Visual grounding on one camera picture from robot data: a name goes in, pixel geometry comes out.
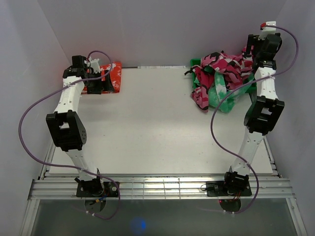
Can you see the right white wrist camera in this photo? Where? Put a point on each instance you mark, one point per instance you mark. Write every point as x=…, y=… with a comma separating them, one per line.
x=266, y=29

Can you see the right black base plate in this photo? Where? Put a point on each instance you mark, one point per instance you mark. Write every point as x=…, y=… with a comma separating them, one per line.
x=218, y=188

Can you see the folded orange white trousers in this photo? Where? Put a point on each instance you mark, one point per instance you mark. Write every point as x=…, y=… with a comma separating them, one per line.
x=115, y=75

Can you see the green tie-dye trousers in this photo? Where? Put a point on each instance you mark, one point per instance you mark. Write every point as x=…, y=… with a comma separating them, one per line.
x=219, y=90

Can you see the pink camouflage trousers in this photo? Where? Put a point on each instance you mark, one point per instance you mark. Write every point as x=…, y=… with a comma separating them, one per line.
x=235, y=70

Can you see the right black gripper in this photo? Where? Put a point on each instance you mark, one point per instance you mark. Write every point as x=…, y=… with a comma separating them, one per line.
x=252, y=40

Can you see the aluminium frame rail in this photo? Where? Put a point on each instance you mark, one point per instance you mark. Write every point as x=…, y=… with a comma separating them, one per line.
x=158, y=188

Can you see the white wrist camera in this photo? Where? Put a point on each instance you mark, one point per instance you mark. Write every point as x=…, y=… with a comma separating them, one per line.
x=266, y=29
x=93, y=66

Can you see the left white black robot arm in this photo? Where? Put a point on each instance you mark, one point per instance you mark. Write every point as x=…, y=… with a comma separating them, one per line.
x=66, y=128

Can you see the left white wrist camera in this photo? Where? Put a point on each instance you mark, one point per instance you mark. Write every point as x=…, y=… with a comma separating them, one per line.
x=93, y=66

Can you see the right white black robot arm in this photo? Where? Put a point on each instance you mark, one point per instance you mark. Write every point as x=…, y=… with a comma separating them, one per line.
x=262, y=115

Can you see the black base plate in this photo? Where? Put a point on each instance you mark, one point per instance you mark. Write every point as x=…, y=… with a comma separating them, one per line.
x=104, y=188
x=218, y=188

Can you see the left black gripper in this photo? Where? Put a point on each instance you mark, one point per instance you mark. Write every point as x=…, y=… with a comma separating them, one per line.
x=106, y=86

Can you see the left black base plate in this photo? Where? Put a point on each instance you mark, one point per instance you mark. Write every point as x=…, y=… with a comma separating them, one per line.
x=104, y=188

